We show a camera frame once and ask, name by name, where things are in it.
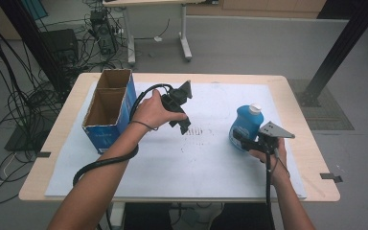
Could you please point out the white background desk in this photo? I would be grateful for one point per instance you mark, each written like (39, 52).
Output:
(183, 32)

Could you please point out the light wooden cabinet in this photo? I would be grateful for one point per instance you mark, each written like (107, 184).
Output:
(255, 8)

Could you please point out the black wrist band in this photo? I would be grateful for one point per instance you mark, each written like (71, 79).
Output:
(143, 124)

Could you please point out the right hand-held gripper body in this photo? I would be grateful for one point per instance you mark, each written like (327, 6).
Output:
(268, 142)

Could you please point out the blue cardboard box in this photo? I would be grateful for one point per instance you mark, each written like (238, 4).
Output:
(108, 110)

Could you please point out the white table mat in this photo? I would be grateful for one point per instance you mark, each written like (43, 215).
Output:
(188, 172)

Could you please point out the white power adapter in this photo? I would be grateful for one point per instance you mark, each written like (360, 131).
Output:
(157, 39)

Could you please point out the person's left hand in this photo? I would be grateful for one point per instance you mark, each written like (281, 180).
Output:
(150, 111)

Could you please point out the person's leg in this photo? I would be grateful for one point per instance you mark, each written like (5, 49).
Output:
(239, 217)
(147, 217)

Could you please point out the person's right hand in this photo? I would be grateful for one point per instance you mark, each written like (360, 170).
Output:
(281, 166)

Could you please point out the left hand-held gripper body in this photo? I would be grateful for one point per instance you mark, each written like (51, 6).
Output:
(174, 100)

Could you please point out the black tape piece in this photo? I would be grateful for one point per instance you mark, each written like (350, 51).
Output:
(43, 154)
(330, 177)

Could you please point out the blue bottle with white cap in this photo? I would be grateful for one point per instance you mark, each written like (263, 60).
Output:
(247, 119)

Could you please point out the black box on floor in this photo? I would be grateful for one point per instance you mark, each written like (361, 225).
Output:
(60, 44)

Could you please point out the dark stand post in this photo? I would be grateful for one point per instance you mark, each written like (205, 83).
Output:
(28, 35)

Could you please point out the person's right leg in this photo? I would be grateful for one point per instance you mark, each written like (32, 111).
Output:
(239, 217)

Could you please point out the person's left leg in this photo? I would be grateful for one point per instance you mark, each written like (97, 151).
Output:
(147, 217)

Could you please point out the teal board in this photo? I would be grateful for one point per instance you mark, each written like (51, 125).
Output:
(35, 8)

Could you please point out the black metal stand post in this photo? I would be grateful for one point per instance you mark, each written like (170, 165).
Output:
(341, 41)

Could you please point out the black floor base plate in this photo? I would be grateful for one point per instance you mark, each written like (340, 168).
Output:
(20, 140)

